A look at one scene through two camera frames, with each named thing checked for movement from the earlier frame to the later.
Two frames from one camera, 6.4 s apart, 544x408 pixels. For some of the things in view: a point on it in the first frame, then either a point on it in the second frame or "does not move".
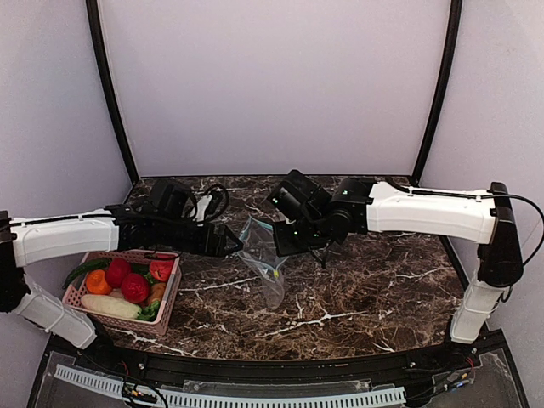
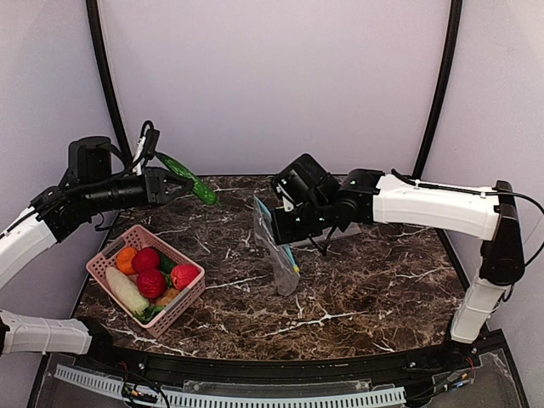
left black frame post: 92,11 does not move
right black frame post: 449,67 does not move
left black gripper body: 216,240 -> 150,185
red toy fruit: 116,270 -> 146,259
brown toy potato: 157,291 -> 167,296
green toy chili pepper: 94,264 -> 203,192
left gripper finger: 231,249 -> 177,195
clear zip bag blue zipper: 259,256 -> 280,257
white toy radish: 110,306 -> 127,289
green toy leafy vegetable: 150,312 does not move
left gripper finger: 233,237 -> 173,178
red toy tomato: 160,269 -> 183,274
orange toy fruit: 96,282 -> 125,260
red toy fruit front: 134,288 -> 151,283
